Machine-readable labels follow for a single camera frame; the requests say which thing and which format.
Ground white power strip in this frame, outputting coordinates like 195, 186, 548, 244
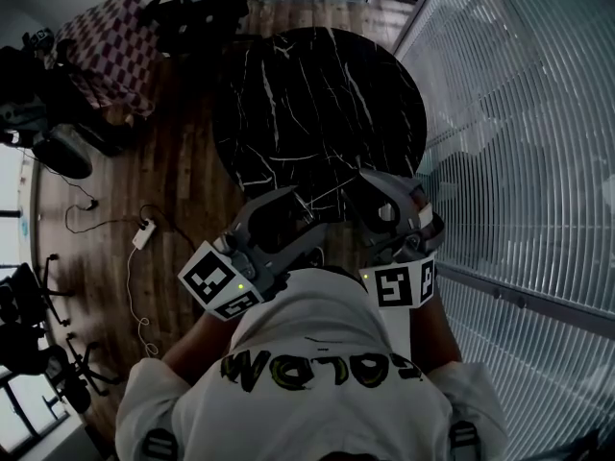
132, 218, 158, 252

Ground black office chair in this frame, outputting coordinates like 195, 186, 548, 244
0, 333, 124, 416
0, 253, 76, 340
0, 45, 126, 181

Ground person's left forearm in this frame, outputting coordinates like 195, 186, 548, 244
160, 304, 252, 388

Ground window blinds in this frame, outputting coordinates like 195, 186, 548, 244
393, 0, 615, 461

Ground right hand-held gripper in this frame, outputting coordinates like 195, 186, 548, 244
339, 168, 447, 309

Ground black cable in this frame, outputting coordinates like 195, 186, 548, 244
64, 199, 198, 255

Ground grey strap buckle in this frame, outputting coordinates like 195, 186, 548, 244
449, 420, 482, 461
141, 427, 180, 461

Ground white cable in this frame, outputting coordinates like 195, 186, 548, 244
125, 245, 160, 357

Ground black equipment pile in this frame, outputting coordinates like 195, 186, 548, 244
143, 0, 263, 60

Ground white printed t-shirt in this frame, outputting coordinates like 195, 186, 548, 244
114, 266, 510, 461

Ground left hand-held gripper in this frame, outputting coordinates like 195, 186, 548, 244
177, 184, 329, 324

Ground checkered cloth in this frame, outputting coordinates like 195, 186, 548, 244
45, 0, 162, 119

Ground person's right forearm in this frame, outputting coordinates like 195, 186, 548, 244
407, 295, 463, 378

